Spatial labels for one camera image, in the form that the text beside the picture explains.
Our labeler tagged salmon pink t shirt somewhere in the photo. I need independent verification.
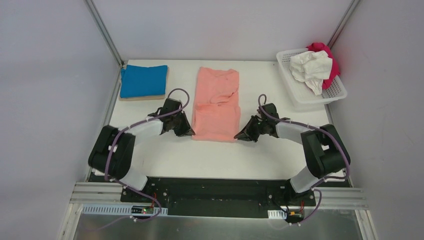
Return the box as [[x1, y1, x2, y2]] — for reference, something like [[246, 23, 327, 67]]
[[192, 67, 241, 143]]

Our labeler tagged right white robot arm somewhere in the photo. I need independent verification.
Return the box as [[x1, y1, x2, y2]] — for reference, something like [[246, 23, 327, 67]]
[[234, 103, 351, 203]]

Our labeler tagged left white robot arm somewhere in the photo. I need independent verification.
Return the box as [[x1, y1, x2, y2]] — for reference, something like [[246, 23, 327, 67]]
[[88, 98, 195, 191]]

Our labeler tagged crumpled white t shirt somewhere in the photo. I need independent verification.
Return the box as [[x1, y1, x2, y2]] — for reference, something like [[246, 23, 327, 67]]
[[289, 50, 333, 96]]

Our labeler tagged white plastic basket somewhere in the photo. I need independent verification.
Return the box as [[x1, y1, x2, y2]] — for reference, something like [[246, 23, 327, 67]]
[[276, 48, 348, 109]]

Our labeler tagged right electronics board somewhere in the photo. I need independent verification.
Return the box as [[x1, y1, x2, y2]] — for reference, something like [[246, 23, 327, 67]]
[[285, 206, 305, 224]]

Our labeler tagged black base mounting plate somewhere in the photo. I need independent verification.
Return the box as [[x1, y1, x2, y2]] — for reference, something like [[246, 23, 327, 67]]
[[120, 177, 316, 219]]

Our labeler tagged folded blue t shirt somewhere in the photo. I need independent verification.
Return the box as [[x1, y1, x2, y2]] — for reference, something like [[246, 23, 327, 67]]
[[119, 64, 169, 99]]

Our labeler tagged electronics board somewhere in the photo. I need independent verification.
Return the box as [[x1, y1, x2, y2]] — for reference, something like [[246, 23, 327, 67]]
[[285, 206, 305, 224], [131, 205, 154, 215]]

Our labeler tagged aluminium frame rail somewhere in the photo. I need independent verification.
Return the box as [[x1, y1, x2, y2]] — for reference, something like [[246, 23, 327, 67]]
[[84, 0, 125, 68]]

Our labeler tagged left electronics board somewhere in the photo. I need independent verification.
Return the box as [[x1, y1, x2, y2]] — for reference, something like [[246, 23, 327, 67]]
[[131, 205, 154, 215]]

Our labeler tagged magenta red t shirt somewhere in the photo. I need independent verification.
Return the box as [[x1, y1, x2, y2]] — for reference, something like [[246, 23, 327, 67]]
[[307, 42, 340, 90]]

